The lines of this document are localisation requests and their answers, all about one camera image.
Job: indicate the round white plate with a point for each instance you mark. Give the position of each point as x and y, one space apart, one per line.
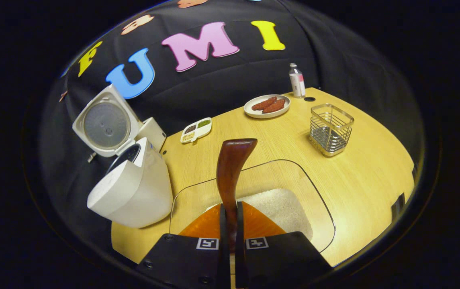
254 112

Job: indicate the small clear bottle pink label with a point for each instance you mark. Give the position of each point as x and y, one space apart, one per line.
297 82

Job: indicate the brown wooden spoon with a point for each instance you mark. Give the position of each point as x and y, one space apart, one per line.
232 168

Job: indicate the clear glass tray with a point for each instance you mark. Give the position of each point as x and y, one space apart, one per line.
294 176

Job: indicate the white rice pile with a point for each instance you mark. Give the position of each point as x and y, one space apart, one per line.
282 208

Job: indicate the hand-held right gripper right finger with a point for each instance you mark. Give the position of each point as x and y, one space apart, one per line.
241 261

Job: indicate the white rice cooker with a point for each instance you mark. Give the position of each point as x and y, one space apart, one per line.
141 196

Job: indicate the divided white condiment dish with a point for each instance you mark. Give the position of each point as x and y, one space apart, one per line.
195 130

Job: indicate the brown sausage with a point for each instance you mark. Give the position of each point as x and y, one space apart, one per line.
274 106
264 103

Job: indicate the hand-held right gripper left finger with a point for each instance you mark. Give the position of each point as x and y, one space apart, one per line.
223 261

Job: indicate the white toaster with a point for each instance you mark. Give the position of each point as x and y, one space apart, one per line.
153 132

